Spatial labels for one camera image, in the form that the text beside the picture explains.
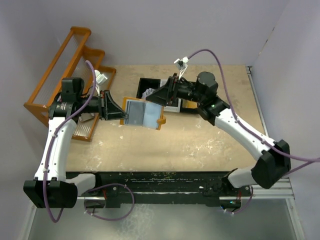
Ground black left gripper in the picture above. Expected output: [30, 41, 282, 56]
[77, 89, 129, 120]

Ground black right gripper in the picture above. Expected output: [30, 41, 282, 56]
[146, 73, 205, 107]

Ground yellow leather card holder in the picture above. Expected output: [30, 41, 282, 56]
[119, 97, 167, 131]

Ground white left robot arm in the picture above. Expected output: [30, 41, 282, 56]
[23, 77, 128, 209]

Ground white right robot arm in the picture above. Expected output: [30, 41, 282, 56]
[146, 71, 291, 196]

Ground white cards in box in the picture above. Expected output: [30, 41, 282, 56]
[141, 88, 155, 100]

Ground black three-compartment organizer box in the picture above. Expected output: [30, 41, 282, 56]
[136, 77, 205, 115]

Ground grey cardboard envelope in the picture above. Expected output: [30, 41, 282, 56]
[78, 113, 95, 123]

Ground orange wooden tiered rack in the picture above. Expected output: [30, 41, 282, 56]
[24, 26, 117, 127]

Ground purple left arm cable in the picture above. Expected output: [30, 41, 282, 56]
[42, 59, 97, 223]

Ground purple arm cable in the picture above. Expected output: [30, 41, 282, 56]
[186, 48, 320, 176]
[42, 59, 97, 223]

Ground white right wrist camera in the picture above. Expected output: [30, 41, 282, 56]
[174, 56, 189, 79]

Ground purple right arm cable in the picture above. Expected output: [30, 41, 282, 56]
[186, 48, 320, 176]

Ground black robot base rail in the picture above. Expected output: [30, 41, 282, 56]
[79, 171, 251, 208]

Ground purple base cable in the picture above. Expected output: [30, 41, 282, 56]
[83, 183, 136, 221]

